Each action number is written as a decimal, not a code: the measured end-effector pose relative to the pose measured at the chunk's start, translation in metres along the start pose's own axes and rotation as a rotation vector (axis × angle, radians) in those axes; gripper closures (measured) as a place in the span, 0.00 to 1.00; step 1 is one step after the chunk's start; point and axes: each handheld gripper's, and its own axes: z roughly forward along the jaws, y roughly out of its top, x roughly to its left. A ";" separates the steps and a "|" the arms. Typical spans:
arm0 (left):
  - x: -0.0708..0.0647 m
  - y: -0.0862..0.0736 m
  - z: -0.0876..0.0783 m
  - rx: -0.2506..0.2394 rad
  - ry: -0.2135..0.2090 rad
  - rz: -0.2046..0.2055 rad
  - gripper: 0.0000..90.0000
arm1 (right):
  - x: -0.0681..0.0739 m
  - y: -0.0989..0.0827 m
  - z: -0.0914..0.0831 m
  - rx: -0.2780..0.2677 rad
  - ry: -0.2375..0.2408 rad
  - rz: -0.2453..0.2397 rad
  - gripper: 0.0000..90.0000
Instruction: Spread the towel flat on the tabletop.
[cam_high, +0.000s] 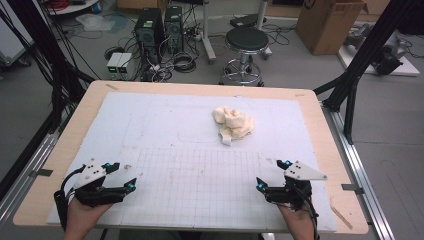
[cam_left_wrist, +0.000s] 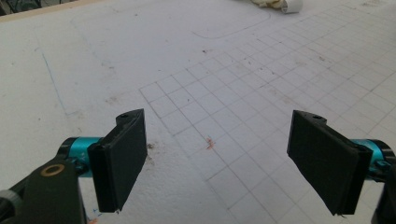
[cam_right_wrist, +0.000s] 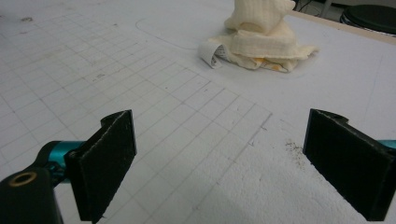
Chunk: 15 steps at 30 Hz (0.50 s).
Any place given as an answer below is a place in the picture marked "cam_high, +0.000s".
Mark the cardboard box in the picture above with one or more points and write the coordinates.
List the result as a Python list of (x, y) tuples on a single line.
[(328, 26)]

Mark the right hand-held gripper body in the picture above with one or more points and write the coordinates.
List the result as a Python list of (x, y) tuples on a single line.
[(296, 193)]

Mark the white power supply unit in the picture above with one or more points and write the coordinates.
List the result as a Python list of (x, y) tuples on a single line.
[(126, 63), (113, 63)]

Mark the white round table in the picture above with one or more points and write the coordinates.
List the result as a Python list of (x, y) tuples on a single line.
[(76, 7)]

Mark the person's left hand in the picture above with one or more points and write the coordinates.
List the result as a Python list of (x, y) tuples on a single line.
[(83, 218)]

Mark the dark metal clamp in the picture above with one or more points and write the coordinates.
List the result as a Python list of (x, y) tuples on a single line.
[(42, 172), (351, 188)]

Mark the cream cloth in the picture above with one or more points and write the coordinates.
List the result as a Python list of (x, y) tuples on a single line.
[(235, 125)]

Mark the person's legs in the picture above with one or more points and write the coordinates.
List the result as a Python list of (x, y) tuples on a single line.
[(150, 235)]

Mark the black metal frame strut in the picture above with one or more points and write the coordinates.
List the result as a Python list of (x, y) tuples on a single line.
[(363, 56)]

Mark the black round stool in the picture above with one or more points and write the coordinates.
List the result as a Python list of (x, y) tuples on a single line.
[(246, 39)]

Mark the white board with robot parts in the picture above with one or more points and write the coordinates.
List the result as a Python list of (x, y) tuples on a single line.
[(408, 68)]

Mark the black flat case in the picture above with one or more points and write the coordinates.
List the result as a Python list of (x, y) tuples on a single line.
[(245, 20)]

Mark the narrow black computer tower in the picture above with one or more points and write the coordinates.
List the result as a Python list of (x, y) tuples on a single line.
[(174, 28)]

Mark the aluminium rail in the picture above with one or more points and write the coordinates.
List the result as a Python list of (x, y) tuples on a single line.
[(363, 176), (30, 170)]

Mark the white grid mat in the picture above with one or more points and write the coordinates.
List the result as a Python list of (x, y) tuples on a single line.
[(186, 126)]

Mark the large black computer tower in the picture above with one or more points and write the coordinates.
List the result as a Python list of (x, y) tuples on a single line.
[(149, 31)]

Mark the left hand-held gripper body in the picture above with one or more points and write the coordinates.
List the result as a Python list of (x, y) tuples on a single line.
[(88, 195)]

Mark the white panel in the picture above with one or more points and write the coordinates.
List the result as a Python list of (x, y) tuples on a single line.
[(11, 36)]

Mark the clear plastic bag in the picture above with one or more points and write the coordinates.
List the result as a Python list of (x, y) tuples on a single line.
[(95, 22)]

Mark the person's right hand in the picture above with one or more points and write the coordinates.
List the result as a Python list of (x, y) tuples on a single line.
[(300, 225)]

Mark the white stand leg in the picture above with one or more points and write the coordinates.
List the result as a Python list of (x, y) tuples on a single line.
[(207, 36), (262, 13)]

